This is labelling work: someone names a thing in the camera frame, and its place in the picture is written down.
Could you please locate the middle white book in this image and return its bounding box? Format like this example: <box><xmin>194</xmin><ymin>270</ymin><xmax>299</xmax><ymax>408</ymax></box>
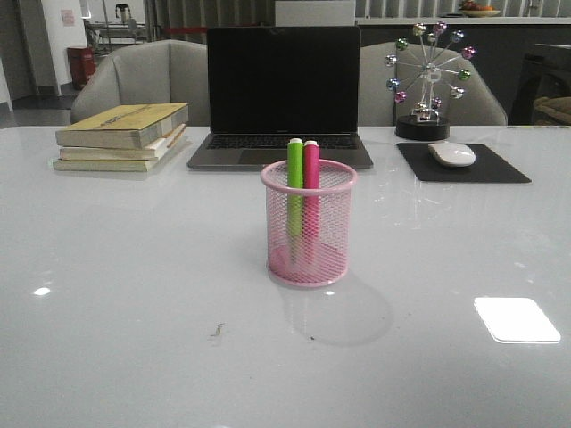
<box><xmin>60</xmin><ymin>125</ymin><xmax>186</xmax><ymax>161</ymax></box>

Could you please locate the grey armchair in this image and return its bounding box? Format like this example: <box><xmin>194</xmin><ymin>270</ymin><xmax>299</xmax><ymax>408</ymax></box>
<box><xmin>70</xmin><ymin>39</ymin><xmax>210</xmax><ymax>127</ymax></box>
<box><xmin>358</xmin><ymin>42</ymin><xmax>507</xmax><ymax>126</ymax></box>

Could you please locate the white computer mouse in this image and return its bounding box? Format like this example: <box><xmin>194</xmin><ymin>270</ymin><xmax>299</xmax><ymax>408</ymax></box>
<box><xmin>428</xmin><ymin>141</ymin><xmax>476</xmax><ymax>168</ymax></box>

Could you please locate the green marker pen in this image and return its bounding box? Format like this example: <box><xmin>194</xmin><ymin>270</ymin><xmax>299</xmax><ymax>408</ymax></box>
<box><xmin>287</xmin><ymin>138</ymin><xmax>303</xmax><ymax>264</ymax></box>

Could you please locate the ferris wheel desk ornament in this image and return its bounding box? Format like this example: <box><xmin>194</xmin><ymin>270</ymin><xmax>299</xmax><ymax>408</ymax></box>
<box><xmin>385</xmin><ymin>21</ymin><xmax>476</xmax><ymax>141</ymax></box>

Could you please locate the top yellow book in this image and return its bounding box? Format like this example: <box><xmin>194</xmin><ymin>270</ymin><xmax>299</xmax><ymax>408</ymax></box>
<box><xmin>55</xmin><ymin>103</ymin><xmax>188</xmax><ymax>149</ymax></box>

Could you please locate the brown cushion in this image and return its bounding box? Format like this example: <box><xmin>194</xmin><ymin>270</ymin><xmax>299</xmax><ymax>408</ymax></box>
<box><xmin>533</xmin><ymin>96</ymin><xmax>570</xmax><ymax>126</ymax></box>

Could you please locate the right grey armchair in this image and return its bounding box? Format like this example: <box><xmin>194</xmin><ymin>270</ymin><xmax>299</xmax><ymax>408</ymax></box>
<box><xmin>358</xmin><ymin>42</ymin><xmax>507</xmax><ymax>126</ymax></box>

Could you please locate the red bin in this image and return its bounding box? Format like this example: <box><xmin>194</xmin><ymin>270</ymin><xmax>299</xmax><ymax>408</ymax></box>
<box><xmin>67</xmin><ymin>46</ymin><xmax>95</xmax><ymax>90</ymax></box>

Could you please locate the fruit bowl on counter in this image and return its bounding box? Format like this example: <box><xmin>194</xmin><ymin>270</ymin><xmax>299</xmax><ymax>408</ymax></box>
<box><xmin>459</xmin><ymin>0</ymin><xmax>501</xmax><ymax>18</ymax></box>

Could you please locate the left grey armchair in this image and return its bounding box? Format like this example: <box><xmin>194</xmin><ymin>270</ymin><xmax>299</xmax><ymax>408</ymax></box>
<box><xmin>70</xmin><ymin>39</ymin><xmax>210</xmax><ymax>127</ymax></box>

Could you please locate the bottom pale book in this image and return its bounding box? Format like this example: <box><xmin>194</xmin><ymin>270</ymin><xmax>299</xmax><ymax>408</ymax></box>
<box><xmin>52</xmin><ymin>139</ymin><xmax>179</xmax><ymax>172</ymax></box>

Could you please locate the pink mesh pen holder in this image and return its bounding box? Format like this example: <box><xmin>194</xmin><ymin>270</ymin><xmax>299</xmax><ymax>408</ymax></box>
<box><xmin>261</xmin><ymin>160</ymin><xmax>358</xmax><ymax>287</ymax></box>

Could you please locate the pink marker pen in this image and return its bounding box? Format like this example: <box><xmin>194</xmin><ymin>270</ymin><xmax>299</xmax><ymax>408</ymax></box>
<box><xmin>303</xmin><ymin>140</ymin><xmax>319</xmax><ymax>263</ymax></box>

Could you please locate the white cabinet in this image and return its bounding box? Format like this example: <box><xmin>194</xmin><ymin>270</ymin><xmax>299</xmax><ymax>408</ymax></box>
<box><xmin>275</xmin><ymin>1</ymin><xmax>356</xmax><ymax>27</ymax></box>

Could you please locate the black mouse pad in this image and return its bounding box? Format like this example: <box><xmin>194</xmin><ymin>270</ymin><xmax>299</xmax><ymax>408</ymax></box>
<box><xmin>397</xmin><ymin>143</ymin><xmax>532</xmax><ymax>184</ymax></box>

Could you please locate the grey laptop black screen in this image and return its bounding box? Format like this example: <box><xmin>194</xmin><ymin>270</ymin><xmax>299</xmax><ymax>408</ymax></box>
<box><xmin>187</xmin><ymin>26</ymin><xmax>373</xmax><ymax>169</ymax></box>

